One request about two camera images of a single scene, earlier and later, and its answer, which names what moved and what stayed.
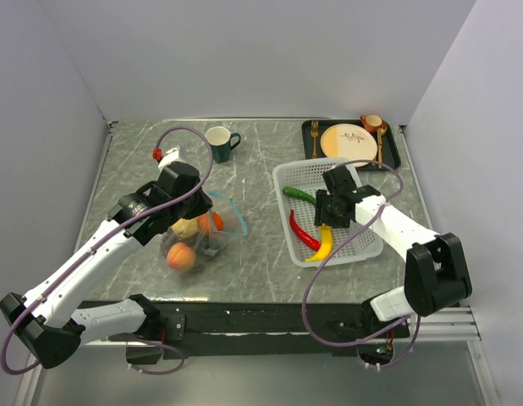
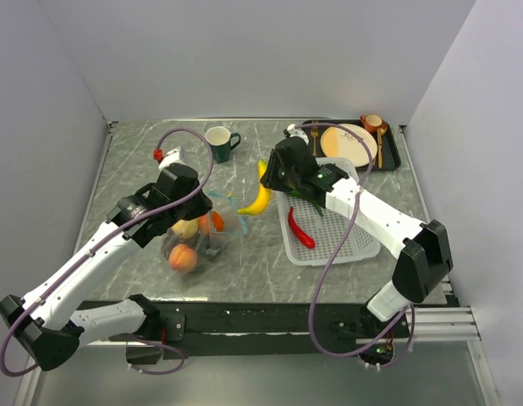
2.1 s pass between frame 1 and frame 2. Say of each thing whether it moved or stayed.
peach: stayed
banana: moved
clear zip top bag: stayed
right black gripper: moved
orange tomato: stayed
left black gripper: stayed
